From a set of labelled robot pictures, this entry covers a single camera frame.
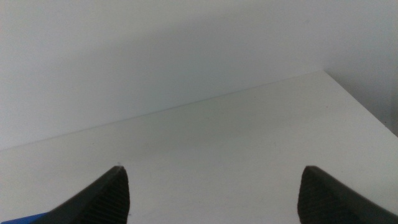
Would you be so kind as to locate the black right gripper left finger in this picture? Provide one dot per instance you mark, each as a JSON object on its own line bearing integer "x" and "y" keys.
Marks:
{"x": 105, "y": 202}

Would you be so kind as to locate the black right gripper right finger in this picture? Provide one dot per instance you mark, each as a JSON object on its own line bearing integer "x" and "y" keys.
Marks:
{"x": 323, "y": 202}

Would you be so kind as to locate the blue rectangular mat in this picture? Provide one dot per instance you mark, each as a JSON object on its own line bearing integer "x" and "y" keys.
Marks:
{"x": 21, "y": 219}

